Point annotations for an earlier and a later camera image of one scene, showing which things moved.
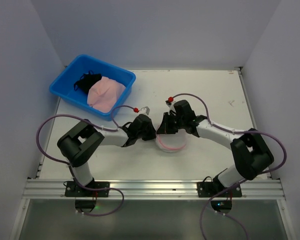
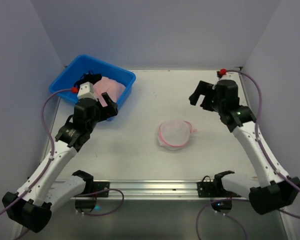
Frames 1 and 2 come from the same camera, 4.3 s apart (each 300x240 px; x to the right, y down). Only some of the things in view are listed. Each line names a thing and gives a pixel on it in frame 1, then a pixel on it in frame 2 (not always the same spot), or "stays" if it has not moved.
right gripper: [166, 122] to [207, 93]
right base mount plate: [206, 189] stays
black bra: [86, 81] stays
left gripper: [148, 128] to [97, 90]
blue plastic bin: [63, 87] stays
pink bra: [103, 94] stays
